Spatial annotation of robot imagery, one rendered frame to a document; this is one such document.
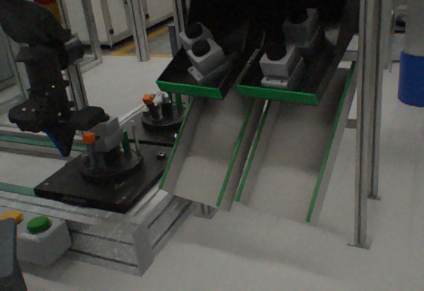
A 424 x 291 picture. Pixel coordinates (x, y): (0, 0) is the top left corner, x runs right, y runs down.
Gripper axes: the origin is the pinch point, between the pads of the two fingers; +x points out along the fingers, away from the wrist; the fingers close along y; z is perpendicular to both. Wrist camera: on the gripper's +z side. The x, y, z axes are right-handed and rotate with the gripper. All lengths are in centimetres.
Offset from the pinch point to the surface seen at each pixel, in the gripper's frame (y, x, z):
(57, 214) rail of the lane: -0.8, 13.6, 5.1
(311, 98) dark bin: 47.3, -10.7, -2.2
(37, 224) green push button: -0.8, 12.4, 10.3
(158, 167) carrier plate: 10.4, 12.6, -14.7
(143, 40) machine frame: -59, 14, -120
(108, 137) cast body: 2.3, 4.2, -10.3
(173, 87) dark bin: 23.7, -10.4, -3.9
